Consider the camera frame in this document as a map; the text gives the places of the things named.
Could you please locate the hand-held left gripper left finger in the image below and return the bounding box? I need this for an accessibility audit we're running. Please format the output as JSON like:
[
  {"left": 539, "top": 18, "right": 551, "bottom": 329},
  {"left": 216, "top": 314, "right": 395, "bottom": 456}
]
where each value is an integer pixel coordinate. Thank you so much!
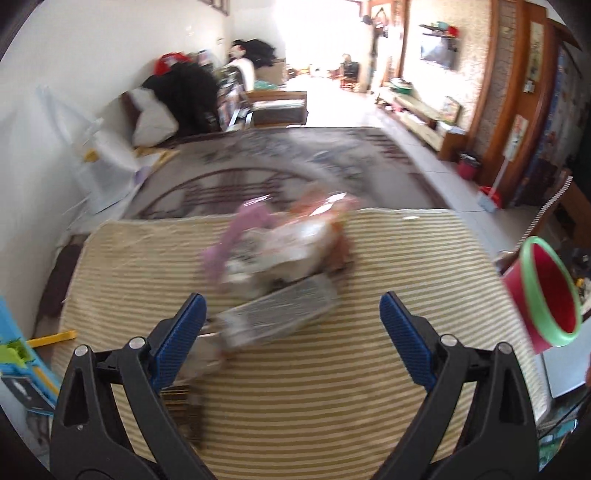
[{"left": 48, "top": 292, "right": 218, "bottom": 480}]

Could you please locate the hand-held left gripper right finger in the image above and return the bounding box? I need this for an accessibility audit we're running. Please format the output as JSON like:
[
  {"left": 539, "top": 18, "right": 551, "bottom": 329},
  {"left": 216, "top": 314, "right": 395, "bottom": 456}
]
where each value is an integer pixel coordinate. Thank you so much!
[{"left": 379, "top": 291, "right": 539, "bottom": 480}]

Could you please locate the short blue white box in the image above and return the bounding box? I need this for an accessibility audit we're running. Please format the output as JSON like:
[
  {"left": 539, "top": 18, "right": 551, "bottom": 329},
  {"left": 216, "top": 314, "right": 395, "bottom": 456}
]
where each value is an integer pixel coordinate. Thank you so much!
[{"left": 217, "top": 274, "right": 340, "bottom": 349}]

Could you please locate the pink plastic bag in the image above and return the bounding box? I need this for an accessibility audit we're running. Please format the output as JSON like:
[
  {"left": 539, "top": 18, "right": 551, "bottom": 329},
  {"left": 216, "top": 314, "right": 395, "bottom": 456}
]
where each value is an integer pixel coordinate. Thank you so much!
[{"left": 201, "top": 198, "right": 273, "bottom": 287}]

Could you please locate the white snack bag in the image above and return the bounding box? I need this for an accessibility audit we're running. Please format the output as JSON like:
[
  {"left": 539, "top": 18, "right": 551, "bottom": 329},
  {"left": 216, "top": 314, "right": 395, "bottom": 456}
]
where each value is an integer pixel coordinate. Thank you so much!
[{"left": 259, "top": 189, "right": 363, "bottom": 282}]

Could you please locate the red bucket with green rim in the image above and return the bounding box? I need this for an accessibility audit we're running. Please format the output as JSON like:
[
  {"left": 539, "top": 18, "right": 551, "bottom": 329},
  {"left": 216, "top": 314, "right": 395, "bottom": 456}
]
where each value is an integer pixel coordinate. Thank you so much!
[{"left": 501, "top": 236, "right": 583, "bottom": 355}]

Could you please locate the striped yellow mat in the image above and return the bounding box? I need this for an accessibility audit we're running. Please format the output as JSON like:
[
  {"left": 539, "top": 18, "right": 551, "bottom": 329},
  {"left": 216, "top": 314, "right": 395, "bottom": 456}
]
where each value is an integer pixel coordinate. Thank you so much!
[{"left": 51, "top": 208, "right": 552, "bottom": 480}]

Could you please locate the blue plastic toy rack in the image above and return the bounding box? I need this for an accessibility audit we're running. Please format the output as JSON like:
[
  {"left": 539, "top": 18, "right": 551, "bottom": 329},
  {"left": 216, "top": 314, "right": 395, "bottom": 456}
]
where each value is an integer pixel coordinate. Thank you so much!
[{"left": 0, "top": 295, "right": 77, "bottom": 416}]

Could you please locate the red dustpan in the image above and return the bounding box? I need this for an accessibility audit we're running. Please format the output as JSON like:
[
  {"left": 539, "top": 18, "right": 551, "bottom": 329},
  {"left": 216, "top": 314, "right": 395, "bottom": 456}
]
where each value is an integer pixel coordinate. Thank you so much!
[{"left": 478, "top": 185, "right": 503, "bottom": 210}]

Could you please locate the red floor bin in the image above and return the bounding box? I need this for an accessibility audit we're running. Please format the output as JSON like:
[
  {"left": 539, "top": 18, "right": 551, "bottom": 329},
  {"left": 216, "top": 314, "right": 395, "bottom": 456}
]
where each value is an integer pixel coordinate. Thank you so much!
[{"left": 457, "top": 152, "right": 482, "bottom": 181}]

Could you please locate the yellow book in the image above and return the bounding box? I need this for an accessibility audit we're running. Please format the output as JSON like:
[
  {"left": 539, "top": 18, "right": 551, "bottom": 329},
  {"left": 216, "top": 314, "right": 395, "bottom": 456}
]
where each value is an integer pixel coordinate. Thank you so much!
[{"left": 134, "top": 148, "right": 181, "bottom": 171}]

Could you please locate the white desk lamp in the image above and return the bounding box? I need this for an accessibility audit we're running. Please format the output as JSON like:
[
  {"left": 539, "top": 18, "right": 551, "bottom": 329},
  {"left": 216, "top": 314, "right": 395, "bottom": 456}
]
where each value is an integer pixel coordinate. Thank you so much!
[{"left": 37, "top": 85, "right": 139, "bottom": 213}]

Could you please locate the carved wooden chair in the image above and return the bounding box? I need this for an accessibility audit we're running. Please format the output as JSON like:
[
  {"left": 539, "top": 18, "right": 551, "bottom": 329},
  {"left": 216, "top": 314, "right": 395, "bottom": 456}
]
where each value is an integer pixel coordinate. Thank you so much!
[{"left": 496, "top": 173, "right": 591, "bottom": 278}]

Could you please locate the patterned grey table cover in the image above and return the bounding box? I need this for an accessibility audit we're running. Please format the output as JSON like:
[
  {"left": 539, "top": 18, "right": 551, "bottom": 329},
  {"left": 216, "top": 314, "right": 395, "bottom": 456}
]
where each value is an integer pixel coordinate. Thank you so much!
[{"left": 124, "top": 127, "right": 448, "bottom": 220}]

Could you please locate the grey white garment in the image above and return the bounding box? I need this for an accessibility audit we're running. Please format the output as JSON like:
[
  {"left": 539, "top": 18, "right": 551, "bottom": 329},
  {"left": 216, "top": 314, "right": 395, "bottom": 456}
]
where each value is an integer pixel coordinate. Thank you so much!
[{"left": 127, "top": 88, "right": 178, "bottom": 146}]

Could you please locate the long television cabinet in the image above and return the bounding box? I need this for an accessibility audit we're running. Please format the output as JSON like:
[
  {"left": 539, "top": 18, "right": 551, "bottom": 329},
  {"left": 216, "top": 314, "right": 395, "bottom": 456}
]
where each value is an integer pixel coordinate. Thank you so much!
[{"left": 376, "top": 85, "right": 467, "bottom": 160}]

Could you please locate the black jacket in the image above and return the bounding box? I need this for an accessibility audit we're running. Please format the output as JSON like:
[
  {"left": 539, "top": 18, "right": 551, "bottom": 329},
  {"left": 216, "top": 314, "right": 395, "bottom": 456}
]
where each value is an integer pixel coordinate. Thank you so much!
[{"left": 143, "top": 62, "right": 222, "bottom": 137}]

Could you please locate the magazine rack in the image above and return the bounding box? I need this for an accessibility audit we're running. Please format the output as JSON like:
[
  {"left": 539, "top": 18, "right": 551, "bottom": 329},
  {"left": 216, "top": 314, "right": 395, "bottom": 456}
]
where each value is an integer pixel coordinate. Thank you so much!
[{"left": 217, "top": 69, "right": 252, "bottom": 130}]

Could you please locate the wooden sofa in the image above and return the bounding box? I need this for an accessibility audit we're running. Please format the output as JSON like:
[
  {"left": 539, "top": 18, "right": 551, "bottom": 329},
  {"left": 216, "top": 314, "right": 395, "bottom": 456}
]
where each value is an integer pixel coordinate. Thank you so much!
[{"left": 240, "top": 90, "right": 309, "bottom": 127}]

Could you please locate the wooden dining chair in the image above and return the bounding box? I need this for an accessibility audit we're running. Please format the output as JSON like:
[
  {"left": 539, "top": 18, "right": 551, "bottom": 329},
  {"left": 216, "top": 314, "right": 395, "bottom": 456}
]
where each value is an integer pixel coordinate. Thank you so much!
[{"left": 339, "top": 60, "right": 361, "bottom": 90}]

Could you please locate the red bag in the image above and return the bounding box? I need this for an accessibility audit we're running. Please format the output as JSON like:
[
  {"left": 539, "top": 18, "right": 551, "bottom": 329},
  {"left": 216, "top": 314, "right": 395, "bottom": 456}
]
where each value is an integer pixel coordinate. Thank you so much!
[{"left": 154, "top": 53, "right": 195, "bottom": 75}]

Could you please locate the black clothes pile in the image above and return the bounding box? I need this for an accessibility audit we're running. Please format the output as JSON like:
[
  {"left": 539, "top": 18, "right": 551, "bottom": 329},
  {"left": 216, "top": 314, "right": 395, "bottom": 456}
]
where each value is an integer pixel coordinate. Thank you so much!
[{"left": 231, "top": 39, "right": 277, "bottom": 63}]

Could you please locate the wall television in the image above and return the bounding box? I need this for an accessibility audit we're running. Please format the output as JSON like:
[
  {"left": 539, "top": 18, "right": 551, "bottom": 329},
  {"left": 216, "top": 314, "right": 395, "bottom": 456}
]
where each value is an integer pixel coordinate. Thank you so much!
[{"left": 420, "top": 32, "right": 460, "bottom": 70}]

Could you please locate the wall shelf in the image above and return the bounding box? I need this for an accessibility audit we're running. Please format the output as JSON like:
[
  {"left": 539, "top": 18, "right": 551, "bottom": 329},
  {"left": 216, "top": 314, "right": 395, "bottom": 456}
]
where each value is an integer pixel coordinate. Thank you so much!
[{"left": 420, "top": 21, "right": 462, "bottom": 38}]

